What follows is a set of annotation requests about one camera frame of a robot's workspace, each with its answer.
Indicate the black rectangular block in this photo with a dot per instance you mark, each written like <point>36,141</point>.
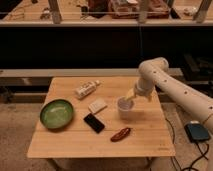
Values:
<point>94,123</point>

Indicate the brown tray on shelf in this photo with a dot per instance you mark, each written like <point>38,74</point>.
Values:
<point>127,9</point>

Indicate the small wooden table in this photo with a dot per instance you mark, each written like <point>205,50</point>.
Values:
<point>149,136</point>

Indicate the dark red sausage toy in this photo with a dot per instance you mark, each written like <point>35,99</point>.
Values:
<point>121,134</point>

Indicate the white rectangular block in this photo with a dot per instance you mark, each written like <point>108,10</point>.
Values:
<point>97,106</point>

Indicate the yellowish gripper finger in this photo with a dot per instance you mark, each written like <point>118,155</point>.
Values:
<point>130,94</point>

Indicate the white tube bottle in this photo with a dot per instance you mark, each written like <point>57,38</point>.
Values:
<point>87,88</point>

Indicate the green ceramic bowl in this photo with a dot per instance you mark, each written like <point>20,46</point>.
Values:
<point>57,114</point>

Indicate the black foot pedal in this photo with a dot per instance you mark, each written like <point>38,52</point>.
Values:
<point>196,132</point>

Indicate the long wooden shelf bench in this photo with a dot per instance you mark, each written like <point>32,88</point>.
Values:
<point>42,77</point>

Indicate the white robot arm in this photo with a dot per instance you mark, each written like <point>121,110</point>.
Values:
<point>153,73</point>

